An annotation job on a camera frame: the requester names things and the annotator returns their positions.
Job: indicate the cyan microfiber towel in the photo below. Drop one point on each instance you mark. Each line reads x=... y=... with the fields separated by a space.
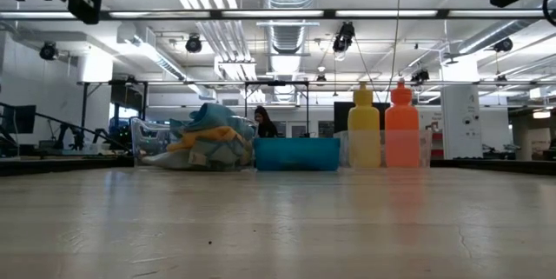
x=217 y=116

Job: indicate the neon red-orange squeeze bottle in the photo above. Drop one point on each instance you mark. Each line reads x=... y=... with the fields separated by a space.
x=400 y=140

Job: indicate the orange towel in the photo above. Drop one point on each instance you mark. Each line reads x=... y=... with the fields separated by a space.
x=213 y=135

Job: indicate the yellow squeeze bottle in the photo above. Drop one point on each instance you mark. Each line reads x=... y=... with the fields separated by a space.
x=363 y=140

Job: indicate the black ceiling spotlight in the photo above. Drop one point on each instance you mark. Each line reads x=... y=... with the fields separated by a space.
x=343 y=37
x=193 y=44
x=420 y=76
x=504 y=44
x=48 y=51

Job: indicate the lit ceiling lamp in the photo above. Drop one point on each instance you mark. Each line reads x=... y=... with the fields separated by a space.
x=541 y=114

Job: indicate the black monitor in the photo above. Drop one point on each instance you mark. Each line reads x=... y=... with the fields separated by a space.
x=21 y=119

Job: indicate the white column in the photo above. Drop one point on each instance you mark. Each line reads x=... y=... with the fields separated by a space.
x=460 y=118

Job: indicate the clear plastic bin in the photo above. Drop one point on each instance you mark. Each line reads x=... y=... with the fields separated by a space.
x=147 y=140
x=425 y=148

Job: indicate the black overhead crossbar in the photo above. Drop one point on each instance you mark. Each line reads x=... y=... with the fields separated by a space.
x=330 y=14

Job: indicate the black screen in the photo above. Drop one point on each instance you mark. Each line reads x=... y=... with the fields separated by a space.
x=339 y=116

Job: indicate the person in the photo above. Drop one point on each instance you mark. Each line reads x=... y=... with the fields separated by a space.
x=262 y=124

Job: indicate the teal plastic bin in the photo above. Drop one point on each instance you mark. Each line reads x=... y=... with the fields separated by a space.
x=297 y=154

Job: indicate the black aluminium table frame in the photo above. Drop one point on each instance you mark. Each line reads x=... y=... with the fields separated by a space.
x=65 y=165

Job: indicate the ribbed silver ventilation duct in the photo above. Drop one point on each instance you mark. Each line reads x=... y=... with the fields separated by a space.
x=289 y=35

